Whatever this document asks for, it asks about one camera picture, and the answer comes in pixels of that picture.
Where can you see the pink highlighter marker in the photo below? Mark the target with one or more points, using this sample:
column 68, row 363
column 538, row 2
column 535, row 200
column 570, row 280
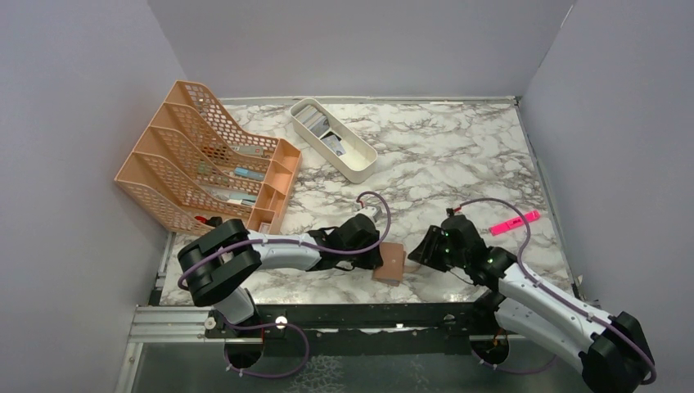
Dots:
column 517, row 222

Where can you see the orange mesh file organizer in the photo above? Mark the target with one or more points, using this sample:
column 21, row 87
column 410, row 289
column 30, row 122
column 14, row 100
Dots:
column 182, row 166

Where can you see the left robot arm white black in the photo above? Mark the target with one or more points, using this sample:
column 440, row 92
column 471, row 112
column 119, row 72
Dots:
column 216, row 264

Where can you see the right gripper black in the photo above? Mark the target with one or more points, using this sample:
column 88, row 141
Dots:
column 425, row 250

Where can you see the white oblong plastic tray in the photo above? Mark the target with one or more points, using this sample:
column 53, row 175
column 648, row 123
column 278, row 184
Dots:
column 359, row 161

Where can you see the black mounting rail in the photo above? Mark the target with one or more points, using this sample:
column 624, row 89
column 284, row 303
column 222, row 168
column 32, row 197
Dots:
column 360, row 329

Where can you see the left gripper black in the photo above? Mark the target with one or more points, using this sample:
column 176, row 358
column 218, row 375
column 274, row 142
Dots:
column 371, row 260

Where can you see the red black item in organizer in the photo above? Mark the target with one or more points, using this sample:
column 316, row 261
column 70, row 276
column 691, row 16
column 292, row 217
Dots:
column 209, row 221

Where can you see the stack of credit cards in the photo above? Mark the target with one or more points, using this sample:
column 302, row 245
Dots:
column 318, row 125

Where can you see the brown leather card holder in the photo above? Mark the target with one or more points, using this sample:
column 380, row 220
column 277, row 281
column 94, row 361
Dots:
column 394, row 265

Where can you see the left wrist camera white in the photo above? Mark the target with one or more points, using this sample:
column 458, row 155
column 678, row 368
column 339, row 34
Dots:
column 372, row 212

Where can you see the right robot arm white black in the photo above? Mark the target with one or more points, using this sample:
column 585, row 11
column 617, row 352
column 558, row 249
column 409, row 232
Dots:
column 610, row 352

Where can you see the blue item in organizer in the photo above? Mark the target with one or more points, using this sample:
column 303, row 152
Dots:
column 248, row 173

